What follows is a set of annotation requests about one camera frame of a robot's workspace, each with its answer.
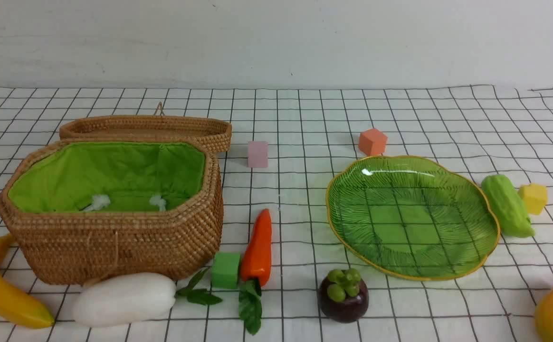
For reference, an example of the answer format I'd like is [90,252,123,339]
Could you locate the orange toy carrot green leaves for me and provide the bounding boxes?
[238,209,272,335]

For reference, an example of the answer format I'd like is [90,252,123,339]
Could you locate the purple toy mangosteen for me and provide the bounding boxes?
[317,268,370,323]

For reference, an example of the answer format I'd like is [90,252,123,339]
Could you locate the white toy radish green leaves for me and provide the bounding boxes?
[71,272,222,328]

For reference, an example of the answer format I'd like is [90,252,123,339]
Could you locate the green toy bitter gourd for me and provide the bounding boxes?
[481,174,535,238]

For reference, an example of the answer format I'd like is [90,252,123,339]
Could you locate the yellow toy banana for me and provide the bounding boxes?
[0,234,55,329]

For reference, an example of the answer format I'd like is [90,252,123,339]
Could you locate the pink foam cube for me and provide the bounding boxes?
[248,141,269,168]

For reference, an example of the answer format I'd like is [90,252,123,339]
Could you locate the woven wicker basket lid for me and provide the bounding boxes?
[59,103,232,153]

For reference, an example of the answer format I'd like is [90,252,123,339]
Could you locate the orange foam cube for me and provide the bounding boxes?
[358,128,388,156]

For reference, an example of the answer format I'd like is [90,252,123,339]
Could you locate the green foam cube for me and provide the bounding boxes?
[211,251,240,290]

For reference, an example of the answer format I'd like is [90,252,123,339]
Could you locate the green glass leaf plate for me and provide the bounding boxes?
[325,155,501,281]

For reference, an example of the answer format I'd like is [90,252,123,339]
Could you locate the woven wicker basket green lining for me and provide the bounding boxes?
[0,138,224,285]

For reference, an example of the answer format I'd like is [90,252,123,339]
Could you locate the yellow foam cube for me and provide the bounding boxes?
[518,183,548,216]

